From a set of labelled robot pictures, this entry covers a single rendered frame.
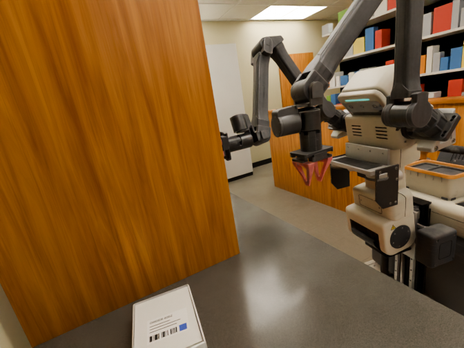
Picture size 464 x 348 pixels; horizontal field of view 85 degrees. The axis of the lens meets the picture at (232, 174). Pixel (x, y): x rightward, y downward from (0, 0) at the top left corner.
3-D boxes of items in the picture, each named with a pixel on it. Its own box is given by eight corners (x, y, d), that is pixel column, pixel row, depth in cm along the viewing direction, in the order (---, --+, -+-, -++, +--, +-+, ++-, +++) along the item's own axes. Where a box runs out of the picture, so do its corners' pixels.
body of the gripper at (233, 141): (215, 132, 93) (232, 128, 96) (219, 159, 95) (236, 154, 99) (222, 132, 87) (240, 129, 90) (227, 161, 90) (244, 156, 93)
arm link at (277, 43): (279, 24, 104) (266, 39, 113) (259, 39, 99) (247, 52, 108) (338, 111, 112) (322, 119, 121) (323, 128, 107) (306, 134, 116)
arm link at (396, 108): (436, 110, 74) (418, 110, 79) (416, 92, 71) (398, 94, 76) (421, 138, 75) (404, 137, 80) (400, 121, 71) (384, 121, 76)
